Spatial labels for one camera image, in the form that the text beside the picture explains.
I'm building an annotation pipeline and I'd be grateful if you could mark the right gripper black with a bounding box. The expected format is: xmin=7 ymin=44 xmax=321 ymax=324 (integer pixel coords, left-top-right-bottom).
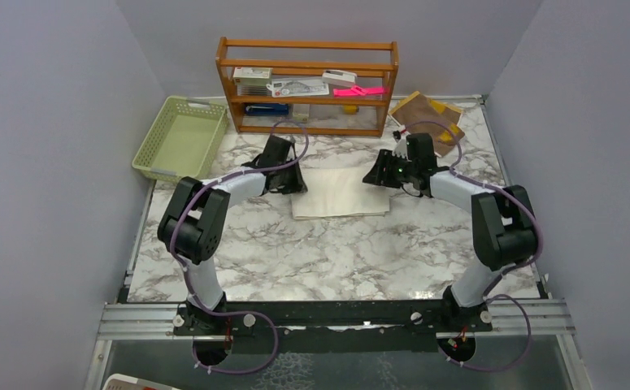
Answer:
xmin=363 ymin=148 xmax=417 ymax=189

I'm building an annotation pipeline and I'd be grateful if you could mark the white towel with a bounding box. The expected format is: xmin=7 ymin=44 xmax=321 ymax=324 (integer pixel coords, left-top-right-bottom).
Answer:
xmin=291 ymin=167 xmax=390 ymax=219

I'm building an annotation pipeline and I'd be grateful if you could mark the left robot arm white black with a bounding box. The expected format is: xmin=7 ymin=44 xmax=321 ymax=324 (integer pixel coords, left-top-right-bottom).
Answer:
xmin=157 ymin=136 xmax=307 ymax=334

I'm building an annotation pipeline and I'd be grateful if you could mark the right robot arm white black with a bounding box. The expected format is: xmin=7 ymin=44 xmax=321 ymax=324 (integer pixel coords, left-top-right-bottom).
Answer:
xmin=363 ymin=133 xmax=543 ymax=331

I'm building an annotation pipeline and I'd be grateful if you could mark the brown yellow cloth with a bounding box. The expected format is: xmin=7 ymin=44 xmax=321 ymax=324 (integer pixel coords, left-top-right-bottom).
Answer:
xmin=389 ymin=91 xmax=465 ymax=157

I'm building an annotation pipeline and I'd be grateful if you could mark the small green white box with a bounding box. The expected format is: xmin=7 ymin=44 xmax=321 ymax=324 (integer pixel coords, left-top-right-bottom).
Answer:
xmin=291 ymin=104 xmax=311 ymax=123

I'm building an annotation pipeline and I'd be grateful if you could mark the yellow object lower shelf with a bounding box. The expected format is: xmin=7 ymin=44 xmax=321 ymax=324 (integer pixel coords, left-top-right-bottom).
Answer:
xmin=341 ymin=105 xmax=359 ymax=115

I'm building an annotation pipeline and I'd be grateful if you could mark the blue object lower shelf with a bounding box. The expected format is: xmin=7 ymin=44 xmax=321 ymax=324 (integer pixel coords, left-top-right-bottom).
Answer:
xmin=244 ymin=103 xmax=290 ymax=117

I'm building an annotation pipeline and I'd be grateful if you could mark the pink tool on shelf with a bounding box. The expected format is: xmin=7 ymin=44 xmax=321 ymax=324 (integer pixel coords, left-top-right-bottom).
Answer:
xmin=333 ymin=85 xmax=387 ymax=98

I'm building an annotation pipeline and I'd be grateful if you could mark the ruler set package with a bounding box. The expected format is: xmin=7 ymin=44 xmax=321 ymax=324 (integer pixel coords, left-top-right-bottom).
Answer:
xmin=266 ymin=77 xmax=330 ymax=98

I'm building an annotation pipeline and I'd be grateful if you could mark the wooden shelf rack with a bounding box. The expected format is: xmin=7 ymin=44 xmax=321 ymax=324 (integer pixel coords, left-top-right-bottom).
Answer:
xmin=215 ymin=37 xmax=399 ymax=137

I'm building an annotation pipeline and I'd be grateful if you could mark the green plastic basket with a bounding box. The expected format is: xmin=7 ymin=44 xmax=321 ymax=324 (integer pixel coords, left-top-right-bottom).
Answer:
xmin=132 ymin=96 xmax=229 ymax=183

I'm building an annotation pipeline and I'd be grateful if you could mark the white device on shelf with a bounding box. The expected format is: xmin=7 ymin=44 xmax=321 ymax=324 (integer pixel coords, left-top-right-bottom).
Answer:
xmin=321 ymin=69 xmax=357 ymax=88

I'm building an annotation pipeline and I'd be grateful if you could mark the white box red label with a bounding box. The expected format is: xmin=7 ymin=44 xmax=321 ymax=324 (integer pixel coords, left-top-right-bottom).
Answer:
xmin=232 ymin=67 xmax=272 ymax=84

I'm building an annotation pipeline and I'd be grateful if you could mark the white red object bottom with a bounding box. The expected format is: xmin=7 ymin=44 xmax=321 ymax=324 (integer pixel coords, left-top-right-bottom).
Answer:
xmin=102 ymin=374 xmax=179 ymax=390

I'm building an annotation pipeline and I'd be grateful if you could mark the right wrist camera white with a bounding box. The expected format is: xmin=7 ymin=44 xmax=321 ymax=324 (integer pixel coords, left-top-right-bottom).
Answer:
xmin=392 ymin=129 xmax=408 ymax=159

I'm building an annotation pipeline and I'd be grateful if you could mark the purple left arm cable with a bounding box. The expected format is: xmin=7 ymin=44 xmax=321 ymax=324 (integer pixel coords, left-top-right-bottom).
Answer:
xmin=169 ymin=120 xmax=311 ymax=376

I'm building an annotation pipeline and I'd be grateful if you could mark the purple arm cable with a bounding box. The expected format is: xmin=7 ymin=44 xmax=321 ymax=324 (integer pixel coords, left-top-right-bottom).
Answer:
xmin=400 ymin=120 xmax=545 ymax=374
xmin=169 ymin=120 xmax=311 ymax=376

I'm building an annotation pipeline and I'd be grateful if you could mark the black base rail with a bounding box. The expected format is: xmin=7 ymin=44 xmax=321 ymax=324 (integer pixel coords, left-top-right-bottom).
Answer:
xmin=172 ymin=299 xmax=493 ymax=354

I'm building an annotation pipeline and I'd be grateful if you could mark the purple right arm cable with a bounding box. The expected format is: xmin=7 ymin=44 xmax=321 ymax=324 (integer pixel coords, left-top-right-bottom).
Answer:
xmin=400 ymin=120 xmax=545 ymax=374

